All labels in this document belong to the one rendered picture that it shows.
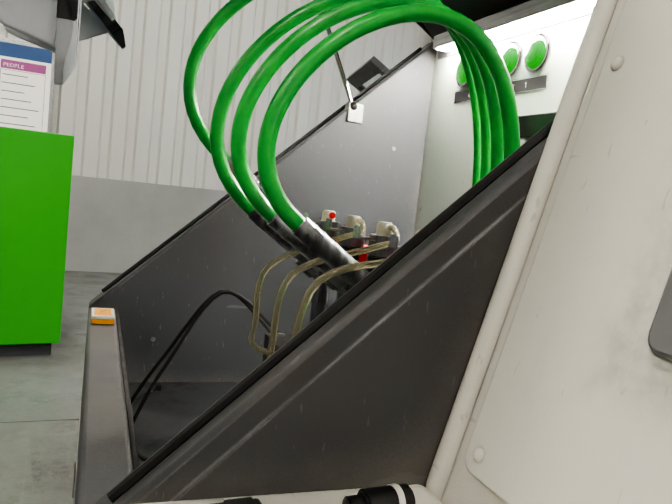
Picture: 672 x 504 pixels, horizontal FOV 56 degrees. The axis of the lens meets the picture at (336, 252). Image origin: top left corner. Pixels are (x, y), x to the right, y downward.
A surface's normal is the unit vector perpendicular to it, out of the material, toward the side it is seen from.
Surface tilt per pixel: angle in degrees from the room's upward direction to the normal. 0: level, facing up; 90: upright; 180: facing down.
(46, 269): 90
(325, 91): 90
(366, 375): 90
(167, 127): 90
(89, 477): 0
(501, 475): 76
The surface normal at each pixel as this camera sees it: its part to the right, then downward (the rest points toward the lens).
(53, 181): 0.52, 0.14
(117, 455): 0.11, -0.99
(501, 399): -0.88, -0.30
